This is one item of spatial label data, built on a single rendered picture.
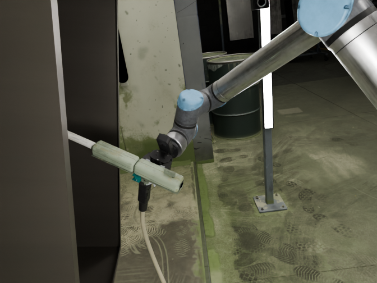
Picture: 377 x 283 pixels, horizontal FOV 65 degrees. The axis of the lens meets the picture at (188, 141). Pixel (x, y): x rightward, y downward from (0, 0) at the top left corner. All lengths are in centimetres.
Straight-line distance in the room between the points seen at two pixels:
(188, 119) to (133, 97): 168
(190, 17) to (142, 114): 93
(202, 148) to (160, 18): 122
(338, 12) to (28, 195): 67
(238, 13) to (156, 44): 506
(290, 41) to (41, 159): 72
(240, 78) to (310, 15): 38
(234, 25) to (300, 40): 658
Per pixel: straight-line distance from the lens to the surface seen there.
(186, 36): 262
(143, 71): 266
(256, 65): 100
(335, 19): 72
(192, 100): 105
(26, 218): 59
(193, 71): 265
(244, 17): 755
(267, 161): 209
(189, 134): 112
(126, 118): 278
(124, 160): 92
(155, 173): 89
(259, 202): 229
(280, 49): 95
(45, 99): 48
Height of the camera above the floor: 131
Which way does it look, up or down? 22 degrees down
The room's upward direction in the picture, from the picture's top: 8 degrees counter-clockwise
